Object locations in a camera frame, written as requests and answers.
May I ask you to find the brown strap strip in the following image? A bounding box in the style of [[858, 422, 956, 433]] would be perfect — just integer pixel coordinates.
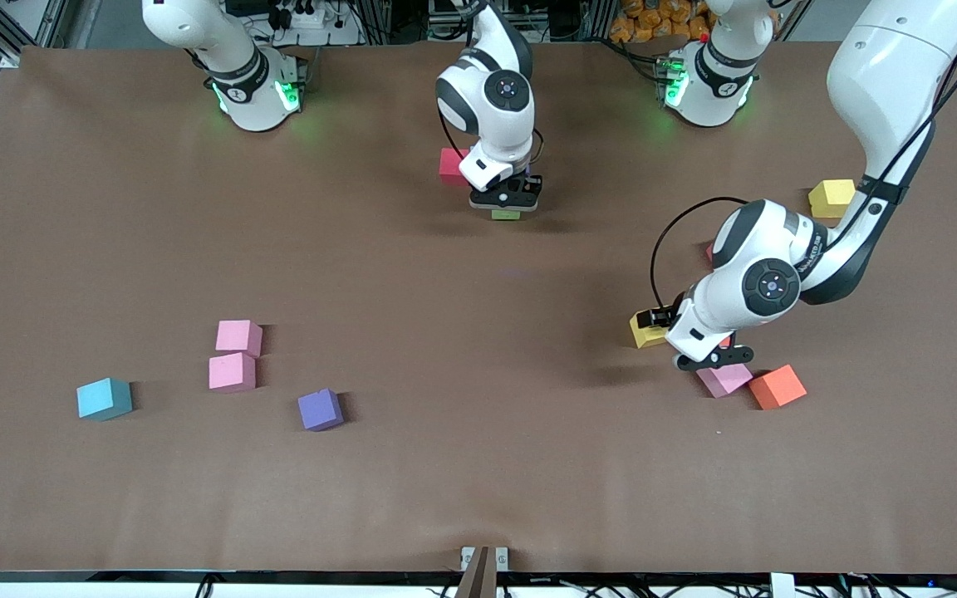
[[454, 546, 498, 598]]

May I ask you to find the pink foam cube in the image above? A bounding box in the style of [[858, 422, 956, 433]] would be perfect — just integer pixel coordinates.
[[208, 352, 257, 393], [215, 320, 263, 358], [696, 363, 754, 399]]

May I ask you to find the white power strip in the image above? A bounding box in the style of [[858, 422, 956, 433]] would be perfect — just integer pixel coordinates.
[[275, 7, 338, 30]]

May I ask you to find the light blue foam cube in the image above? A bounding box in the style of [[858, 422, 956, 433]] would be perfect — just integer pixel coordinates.
[[76, 378, 133, 422]]

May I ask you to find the yellow foam cube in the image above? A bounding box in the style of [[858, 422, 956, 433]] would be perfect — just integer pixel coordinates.
[[807, 179, 860, 220], [630, 309, 672, 350]]

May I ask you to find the grey metal bracket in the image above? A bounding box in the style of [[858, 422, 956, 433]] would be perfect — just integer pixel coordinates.
[[460, 546, 510, 573]]

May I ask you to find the purple foam cube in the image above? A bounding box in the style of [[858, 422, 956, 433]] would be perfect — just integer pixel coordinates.
[[297, 388, 345, 433]]

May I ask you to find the bag of orange items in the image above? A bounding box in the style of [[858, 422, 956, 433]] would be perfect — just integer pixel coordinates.
[[610, 0, 714, 44]]

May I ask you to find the brown table cover sheet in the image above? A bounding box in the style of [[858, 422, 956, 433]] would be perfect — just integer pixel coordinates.
[[0, 40, 957, 576]]

